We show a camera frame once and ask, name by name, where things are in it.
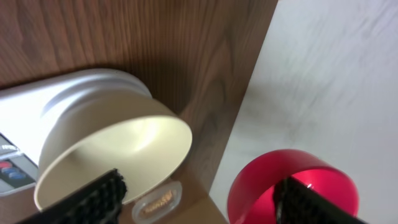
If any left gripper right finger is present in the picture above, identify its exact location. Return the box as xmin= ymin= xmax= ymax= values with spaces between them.
xmin=272 ymin=177 xmax=366 ymax=224

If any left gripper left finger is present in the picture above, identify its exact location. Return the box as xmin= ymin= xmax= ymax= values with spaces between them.
xmin=18 ymin=169 xmax=127 ymax=224

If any red plastic measuring scoop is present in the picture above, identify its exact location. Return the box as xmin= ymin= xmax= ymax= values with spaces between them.
xmin=227 ymin=149 xmax=359 ymax=224

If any cream round bowl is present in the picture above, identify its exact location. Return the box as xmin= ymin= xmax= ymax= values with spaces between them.
xmin=34 ymin=91 xmax=192 ymax=210

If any white digital kitchen scale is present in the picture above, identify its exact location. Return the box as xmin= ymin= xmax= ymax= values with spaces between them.
xmin=1 ymin=68 xmax=152 ymax=197

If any clear plastic container of soybeans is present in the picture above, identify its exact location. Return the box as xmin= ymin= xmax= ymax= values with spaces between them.
xmin=132 ymin=181 xmax=183 ymax=224

